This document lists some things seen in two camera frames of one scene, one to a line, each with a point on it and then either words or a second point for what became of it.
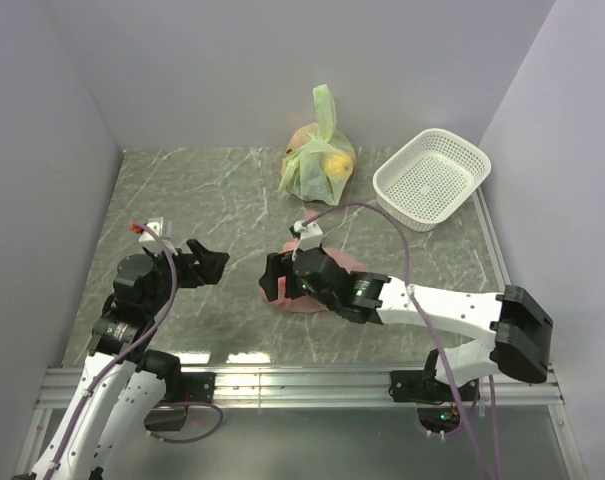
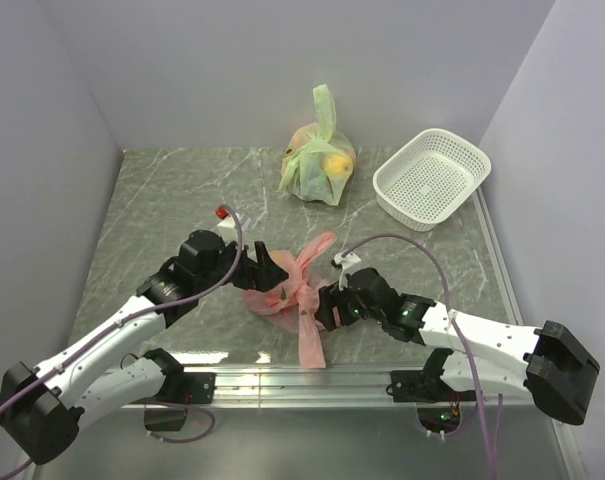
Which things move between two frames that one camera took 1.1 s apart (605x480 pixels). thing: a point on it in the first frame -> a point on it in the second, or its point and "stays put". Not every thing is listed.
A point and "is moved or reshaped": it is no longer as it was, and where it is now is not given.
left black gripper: (208, 269) -> (261, 274)
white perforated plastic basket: (429, 175) stays put
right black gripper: (277, 265) -> (330, 297)
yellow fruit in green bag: (338, 166) stays put
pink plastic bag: (303, 305) is moved or reshaped
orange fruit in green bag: (302, 137) stays put
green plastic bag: (319, 159) stays put
